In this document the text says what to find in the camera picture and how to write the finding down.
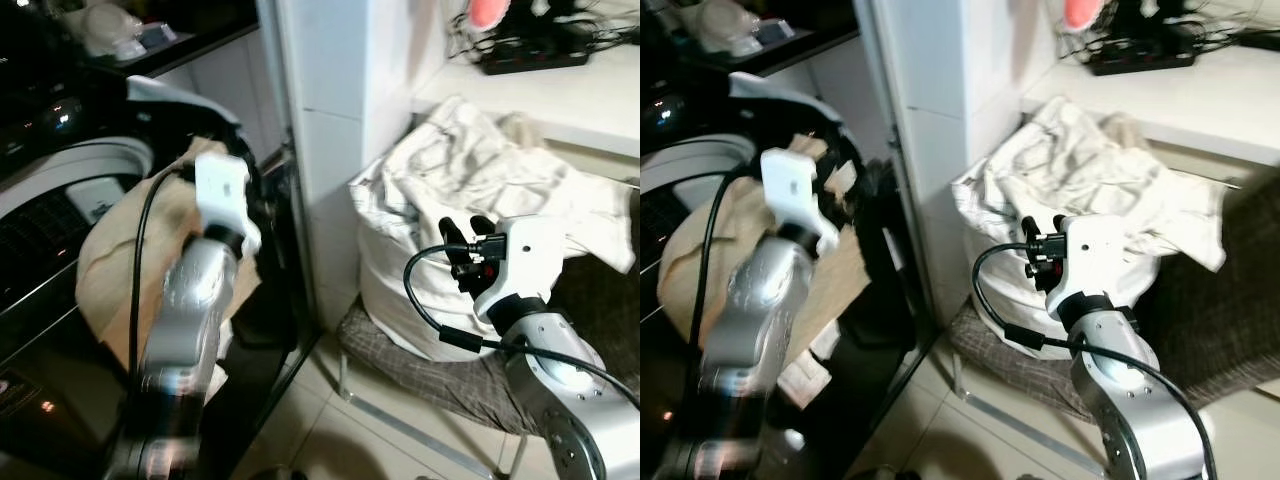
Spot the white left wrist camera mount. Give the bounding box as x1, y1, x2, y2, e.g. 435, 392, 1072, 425
194, 152, 264, 257
760, 148, 842, 257

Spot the white crumpled bag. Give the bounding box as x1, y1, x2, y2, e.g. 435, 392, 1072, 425
78, 2, 153, 62
694, 0, 769, 58

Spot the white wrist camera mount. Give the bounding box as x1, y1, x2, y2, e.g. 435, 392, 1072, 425
472, 214, 572, 322
760, 148, 842, 257
1050, 212, 1138, 322
194, 152, 264, 257

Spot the beige cloth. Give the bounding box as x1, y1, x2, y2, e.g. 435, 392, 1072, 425
74, 134, 263, 373
657, 132, 873, 403

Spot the black washing machine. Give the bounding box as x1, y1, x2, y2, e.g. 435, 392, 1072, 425
640, 68, 926, 480
0, 68, 306, 480

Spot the small beige garment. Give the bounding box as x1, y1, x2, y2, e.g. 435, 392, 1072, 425
498, 111, 548, 153
1098, 111, 1153, 153

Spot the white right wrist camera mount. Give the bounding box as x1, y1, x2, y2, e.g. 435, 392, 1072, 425
472, 214, 572, 322
1050, 212, 1138, 322

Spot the black power strip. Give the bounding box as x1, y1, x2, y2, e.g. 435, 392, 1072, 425
479, 38, 592, 77
1087, 38, 1198, 78

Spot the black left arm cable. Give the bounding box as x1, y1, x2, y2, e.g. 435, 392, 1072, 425
696, 163, 767, 353
127, 168, 197, 373

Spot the pink round object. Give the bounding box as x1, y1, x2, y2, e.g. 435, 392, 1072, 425
469, 0, 512, 30
1062, 0, 1104, 30

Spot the white crumpled laundry sheet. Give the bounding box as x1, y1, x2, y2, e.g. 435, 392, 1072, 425
950, 94, 1233, 349
347, 94, 641, 363

